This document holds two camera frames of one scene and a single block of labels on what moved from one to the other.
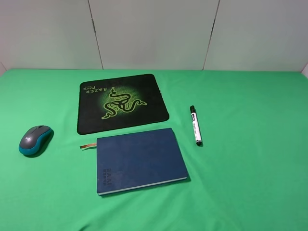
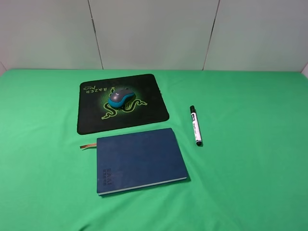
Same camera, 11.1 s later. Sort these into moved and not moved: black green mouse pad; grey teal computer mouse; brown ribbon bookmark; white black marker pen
Moved: grey teal computer mouse
Not moved: brown ribbon bookmark; white black marker pen; black green mouse pad
